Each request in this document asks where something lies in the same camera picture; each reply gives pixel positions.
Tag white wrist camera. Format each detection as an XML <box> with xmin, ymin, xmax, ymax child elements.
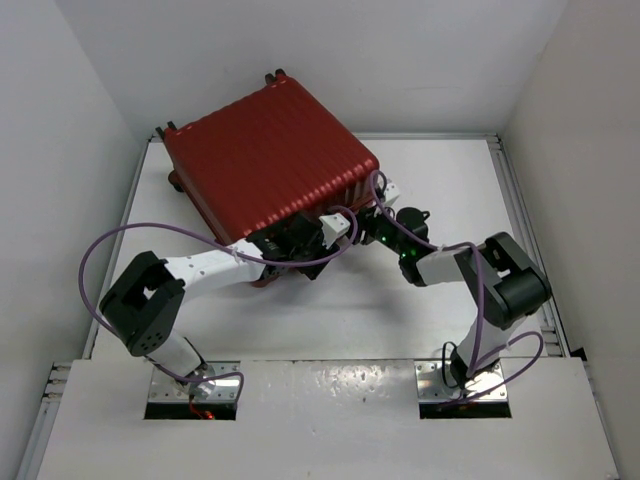
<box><xmin>319</xmin><ymin>214</ymin><xmax>351</xmax><ymax>249</ymax></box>
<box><xmin>377</xmin><ymin>181</ymin><xmax>401</xmax><ymax>207</ymax></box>

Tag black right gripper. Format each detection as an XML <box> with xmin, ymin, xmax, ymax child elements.
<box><xmin>344</xmin><ymin>202</ymin><xmax>408</xmax><ymax>258</ymax></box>

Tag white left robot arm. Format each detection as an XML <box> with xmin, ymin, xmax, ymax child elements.
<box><xmin>99</xmin><ymin>214</ymin><xmax>350</xmax><ymax>396</ymax></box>

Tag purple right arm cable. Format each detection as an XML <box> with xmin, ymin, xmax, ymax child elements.
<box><xmin>369</xmin><ymin>170</ymin><xmax>545</xmax><ymax>404</ymax></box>

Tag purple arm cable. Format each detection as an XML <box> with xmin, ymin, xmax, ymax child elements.
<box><xmin>369</xmin><ymin>170</ymin><xmax>545</xmax><ymax>404</ymax></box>
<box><xmin>78</xmin><ymin>204</ymin><xmax>361</xmax><ymax>396</ymax></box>

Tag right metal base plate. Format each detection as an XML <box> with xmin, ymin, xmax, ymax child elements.
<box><xmin>414</xmin><ymin>360</ymin><xmax>508</xmax><ymax>405</ymax></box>

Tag red hard-shell suitcase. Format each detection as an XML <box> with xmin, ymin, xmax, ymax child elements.
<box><xmin>157</xmin><ymin>69</ymin><xmax>380</xmax><ymax>245</ymax></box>

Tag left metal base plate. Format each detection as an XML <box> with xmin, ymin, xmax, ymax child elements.
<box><xmin>147</xmin><ymin>362</ymin><xmax>244</xmax><ymax>405</ymax></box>

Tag aluminium table frame rail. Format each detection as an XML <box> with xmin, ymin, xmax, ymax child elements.
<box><xmin>487</xmin><ymin>135</ymin><xmax>570</xmax><ymax>357</ymax></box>

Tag metal base plate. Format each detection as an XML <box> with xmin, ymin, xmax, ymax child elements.
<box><xmin>414</xmin><ymin>360</ymin><xmax>508</xmax><ymax>405</ymax></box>
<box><xmin>147</xmin><ymin>362</ymin><xmax>244</xmax><ymax>405</ymax></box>

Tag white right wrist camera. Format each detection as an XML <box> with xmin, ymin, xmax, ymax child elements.
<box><xmin>377</xmin><ymin>181</ymin><xmax>401</xmax><ymax>207</ymax></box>

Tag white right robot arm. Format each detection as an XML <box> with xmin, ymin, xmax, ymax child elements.
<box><xmin>357</xmin><ymin>207</ymin><xmax>552</xmax><ymax>388</ymax></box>

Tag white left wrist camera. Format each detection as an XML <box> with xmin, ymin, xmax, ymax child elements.
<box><xmin>319</xmin><ymin>214</ymin><xmax>351</xmax><ymax>249</ymax></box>

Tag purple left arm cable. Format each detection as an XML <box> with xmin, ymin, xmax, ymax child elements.
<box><xmin>78</xmin><ymin>204</ymin><xmax>361</xmax><ymax>396</ymax></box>

